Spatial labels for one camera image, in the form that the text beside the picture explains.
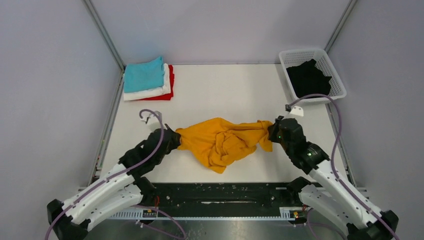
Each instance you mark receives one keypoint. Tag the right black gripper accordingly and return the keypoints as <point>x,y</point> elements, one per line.
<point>272,130</point>

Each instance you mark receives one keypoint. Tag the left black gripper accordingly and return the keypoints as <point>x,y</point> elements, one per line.
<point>175,139</point>

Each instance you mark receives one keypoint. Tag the yellow t-shirt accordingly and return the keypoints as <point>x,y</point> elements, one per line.
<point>217,143</point>

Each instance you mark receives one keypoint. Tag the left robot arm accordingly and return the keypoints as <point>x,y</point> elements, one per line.
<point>125,185</point>

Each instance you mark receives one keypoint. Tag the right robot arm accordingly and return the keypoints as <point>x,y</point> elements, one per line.
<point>345,207</point>

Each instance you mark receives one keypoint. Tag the folded red t-shirt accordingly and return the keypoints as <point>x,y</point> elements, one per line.
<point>168,96</point>

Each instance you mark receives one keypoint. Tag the folded white t-shirt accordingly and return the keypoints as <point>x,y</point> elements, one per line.
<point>154,92</point>

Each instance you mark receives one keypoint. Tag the black t-shirt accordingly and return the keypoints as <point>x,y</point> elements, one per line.
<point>307,79</point>

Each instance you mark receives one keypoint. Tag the folded teal t-shirt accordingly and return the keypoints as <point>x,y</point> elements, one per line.
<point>144,76</point>

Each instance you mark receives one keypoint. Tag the white plastic basket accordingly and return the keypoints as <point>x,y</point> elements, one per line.
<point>295,57</point>

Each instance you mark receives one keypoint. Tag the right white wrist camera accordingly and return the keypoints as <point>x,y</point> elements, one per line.
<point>296,112</point>

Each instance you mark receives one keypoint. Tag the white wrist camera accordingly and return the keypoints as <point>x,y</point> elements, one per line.
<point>296,112</point>
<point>151,118</point>

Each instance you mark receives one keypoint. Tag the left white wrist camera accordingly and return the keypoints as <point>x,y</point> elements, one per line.
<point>151,118</point>

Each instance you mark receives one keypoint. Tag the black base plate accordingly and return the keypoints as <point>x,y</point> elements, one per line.
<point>222,200</point>

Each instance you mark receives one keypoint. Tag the white slotted cable duct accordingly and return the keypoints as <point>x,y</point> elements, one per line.
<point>142,214</point>

